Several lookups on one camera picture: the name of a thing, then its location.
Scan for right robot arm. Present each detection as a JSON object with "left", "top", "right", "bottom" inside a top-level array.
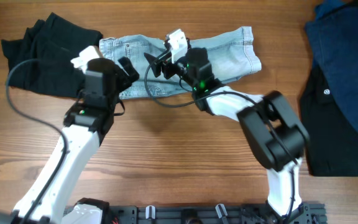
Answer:
[{"left": 144, "top": 48, "right": 310, "bottom": 223}]

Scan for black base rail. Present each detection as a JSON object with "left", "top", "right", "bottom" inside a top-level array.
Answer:
[{"left": 108, "top": 202, "right": 328, "bottom": 224}]

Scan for left black cable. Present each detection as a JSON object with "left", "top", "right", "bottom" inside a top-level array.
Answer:
[{"left": 4, "top": 58, "right": 88, "bottom": 224}]

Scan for right black cable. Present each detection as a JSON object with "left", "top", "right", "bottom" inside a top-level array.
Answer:
[{"left": 143, "top": 51, "right": 301, "bottom": 224}]

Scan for light blue denim shorts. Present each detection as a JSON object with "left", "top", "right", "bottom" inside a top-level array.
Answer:
[{"left": 99, "top": 26, "right": 262, "bottom": 100}]

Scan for dark navy denim garment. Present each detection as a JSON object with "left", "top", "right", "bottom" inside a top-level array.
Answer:
[{"left": 305, "top": 0, "right": 358, "bottom": 132}]

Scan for folded black garment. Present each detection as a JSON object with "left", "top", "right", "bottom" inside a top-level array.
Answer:
[{"left": 1, "top": 13, "right": 103, "bottom": 98}]

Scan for black garment with logo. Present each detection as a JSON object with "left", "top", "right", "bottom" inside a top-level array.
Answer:
[{"left": 299, "top": 65, "right": 358, "bottom": 177}]

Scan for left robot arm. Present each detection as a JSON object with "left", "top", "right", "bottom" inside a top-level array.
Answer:
[{"left": 0, "top": 57, "right": 139, "bottom": 223}]

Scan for black cable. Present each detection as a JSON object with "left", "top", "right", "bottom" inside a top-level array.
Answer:
[
  {"left": 4, "top": 58, "right": 88, "bottom": 224},
  {"left": 143, "top": 51, "right": 301, "bottom": 224}
]

